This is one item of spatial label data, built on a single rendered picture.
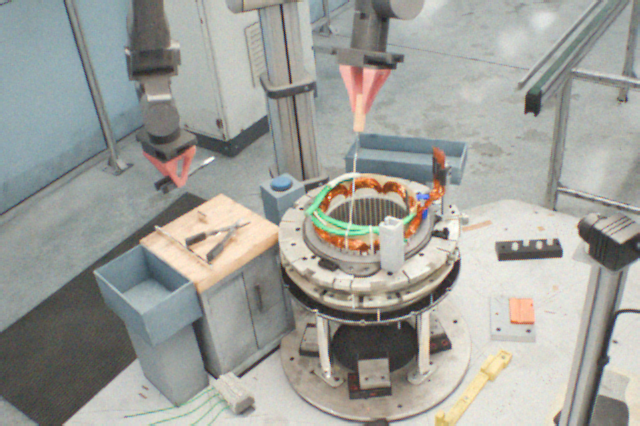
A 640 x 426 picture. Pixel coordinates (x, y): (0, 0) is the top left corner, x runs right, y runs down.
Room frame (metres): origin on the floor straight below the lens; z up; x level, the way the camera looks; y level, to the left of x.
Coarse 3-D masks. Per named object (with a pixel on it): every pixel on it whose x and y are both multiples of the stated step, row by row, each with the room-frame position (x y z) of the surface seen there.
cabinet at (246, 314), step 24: (264, 264) 1.00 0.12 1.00; (216, 288) 0.93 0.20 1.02; (240, 288) 0.96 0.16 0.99; (264, 288) 1.00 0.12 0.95; (216, 312) 0.92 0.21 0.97; (240, 312) 0.96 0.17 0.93; (264, 312) 0.99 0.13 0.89; (288, 312) 1.02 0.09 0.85; (216, 336) 0.91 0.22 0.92; (240, 336) 0.95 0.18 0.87; (264, 336) 0.98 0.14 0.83; (216, 360) 0.91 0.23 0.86; (240, 360) 0.94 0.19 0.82
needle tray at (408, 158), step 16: (352, 144) 1.31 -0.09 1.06; (368, 144) 1.35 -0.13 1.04; (384, 144) 1.33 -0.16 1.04; (400, 144) 1.32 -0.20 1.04; (416, 144) 1.30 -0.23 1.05; (432, 144) 1.29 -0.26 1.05; (448, 144) 1.28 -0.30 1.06; (464, 144) 1.26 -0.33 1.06; (352, 160) 1.25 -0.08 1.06; (368, 160) 1.24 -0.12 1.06; (384, 160) 1.22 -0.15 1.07; (400, 160) 1.28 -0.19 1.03; (416, 160) 1.27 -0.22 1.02; (464, 160) 1.22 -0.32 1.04; (400, 176) 1.21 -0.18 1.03; (416, 176) 1.20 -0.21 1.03; (432, 176) 1.19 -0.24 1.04
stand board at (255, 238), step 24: (192, 216) 1.10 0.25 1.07; (216, 216) 1.09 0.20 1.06; (240, 216) 1.08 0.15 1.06; (144, 240) 1.04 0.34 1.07; (168, 240) 1.03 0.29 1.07; (216, 240) 1.01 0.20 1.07; (240, 240) 1.01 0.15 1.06; (264, 240) 1.00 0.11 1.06; (192, 264) 0.95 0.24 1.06; (216, 264) 0.94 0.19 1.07; (240, 264) 0.96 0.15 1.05
